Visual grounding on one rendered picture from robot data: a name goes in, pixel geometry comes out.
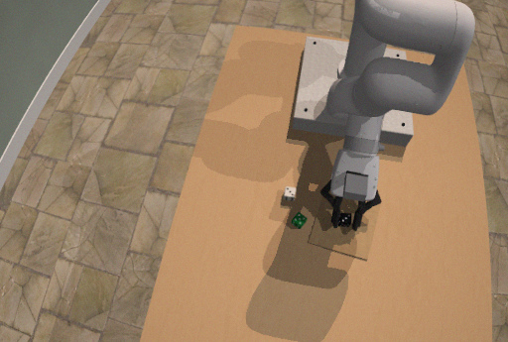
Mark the white die with black pips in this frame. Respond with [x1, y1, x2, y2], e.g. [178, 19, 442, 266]
[284, 186, 296, 201]

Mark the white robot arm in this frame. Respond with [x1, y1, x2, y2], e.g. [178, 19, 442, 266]
[326, 0, 475, 154]

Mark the green die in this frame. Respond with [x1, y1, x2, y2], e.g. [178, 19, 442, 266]
[292, 212, 307, 229]

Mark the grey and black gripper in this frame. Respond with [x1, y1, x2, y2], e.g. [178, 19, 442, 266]
[320, 148, 381, 231]

